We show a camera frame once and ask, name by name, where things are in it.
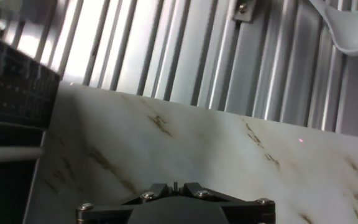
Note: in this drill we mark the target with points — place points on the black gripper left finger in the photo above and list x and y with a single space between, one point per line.
104 213

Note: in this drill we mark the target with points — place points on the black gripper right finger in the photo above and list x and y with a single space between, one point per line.
250 211

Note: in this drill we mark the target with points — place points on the marble pattern table mat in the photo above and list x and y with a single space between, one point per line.
213 149

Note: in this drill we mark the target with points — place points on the silver microwave housing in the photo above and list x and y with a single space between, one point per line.
17 87

